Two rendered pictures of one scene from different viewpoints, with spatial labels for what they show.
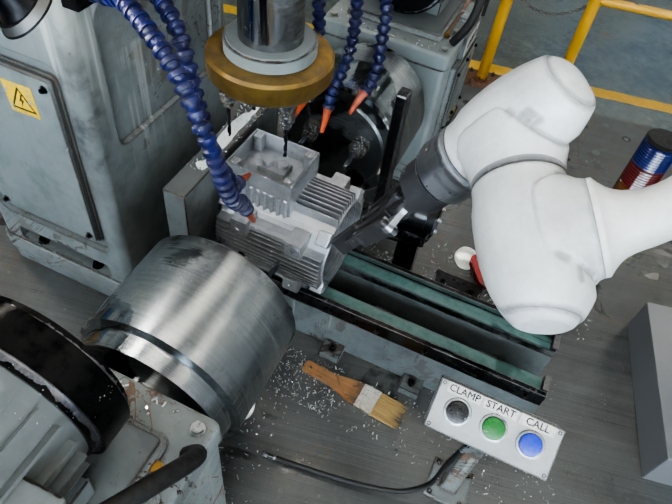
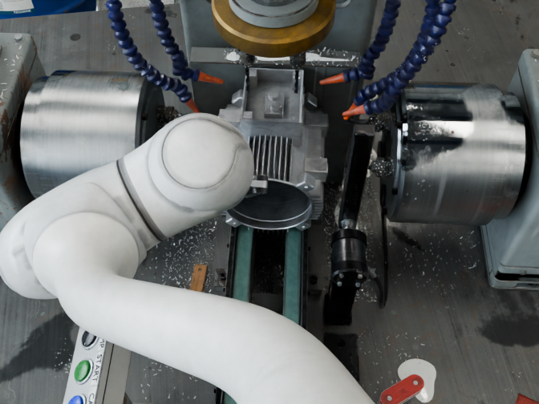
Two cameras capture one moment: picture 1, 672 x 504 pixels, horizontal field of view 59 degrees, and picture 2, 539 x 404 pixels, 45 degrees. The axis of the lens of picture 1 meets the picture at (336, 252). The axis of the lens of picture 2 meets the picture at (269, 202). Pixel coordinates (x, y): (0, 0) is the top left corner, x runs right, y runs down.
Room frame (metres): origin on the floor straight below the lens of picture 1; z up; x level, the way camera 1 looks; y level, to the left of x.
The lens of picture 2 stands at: (0.53, -0.60, 1.95)
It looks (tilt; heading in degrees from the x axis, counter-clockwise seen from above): 56 degrees down; 75
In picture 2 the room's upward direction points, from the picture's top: straight up
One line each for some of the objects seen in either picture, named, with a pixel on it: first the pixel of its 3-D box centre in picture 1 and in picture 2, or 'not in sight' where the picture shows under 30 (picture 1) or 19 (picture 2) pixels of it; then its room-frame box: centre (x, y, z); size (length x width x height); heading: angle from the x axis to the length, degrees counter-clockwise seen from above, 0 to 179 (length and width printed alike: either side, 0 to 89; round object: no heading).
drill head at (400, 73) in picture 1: (360, 110); (459, 154); (1.04, 0.00, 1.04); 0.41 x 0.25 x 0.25; 163
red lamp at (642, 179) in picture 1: (643, 172); not in sight; (0.85, -0.51, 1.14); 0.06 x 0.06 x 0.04
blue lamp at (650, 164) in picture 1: (656, 152); not in sight; (0.85, -0.51, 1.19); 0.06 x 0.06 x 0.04
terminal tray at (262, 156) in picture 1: (273, 173); (273, 108); (0.73, 0.12, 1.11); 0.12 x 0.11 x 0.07; 72
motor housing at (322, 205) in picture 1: (291, 220); (271, 160); (0.72, 0.09, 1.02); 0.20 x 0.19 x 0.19; 72
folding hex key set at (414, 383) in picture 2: (480, 272); (401, 392); (0.85, -0.32, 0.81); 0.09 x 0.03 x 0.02; 14
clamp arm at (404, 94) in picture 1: (391, 154); (354, 182); (0.81, -0.07, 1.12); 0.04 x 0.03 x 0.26; 73
